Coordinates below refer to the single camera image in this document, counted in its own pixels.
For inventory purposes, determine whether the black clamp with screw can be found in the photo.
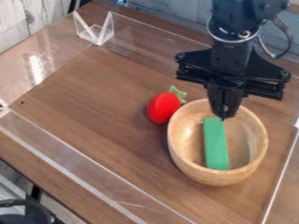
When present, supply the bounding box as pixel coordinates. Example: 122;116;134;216
25;195;66;224

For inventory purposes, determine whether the red toy strawberry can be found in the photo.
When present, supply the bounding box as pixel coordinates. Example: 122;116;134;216
146;86;187;124

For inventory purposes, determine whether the clear acrylic front barrier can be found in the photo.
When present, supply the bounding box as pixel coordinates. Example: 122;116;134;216
0;101;197;224

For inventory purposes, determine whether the brown wooden bowl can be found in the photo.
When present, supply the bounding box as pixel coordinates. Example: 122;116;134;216
167;99;269;186

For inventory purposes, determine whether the green rectangular block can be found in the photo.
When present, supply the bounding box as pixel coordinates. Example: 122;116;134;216
203;117;230;171

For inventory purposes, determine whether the black cable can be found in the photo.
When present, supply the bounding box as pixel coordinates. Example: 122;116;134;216
0;199;45;224

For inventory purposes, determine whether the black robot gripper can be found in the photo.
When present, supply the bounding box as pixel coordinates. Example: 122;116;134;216
175;45;291;119

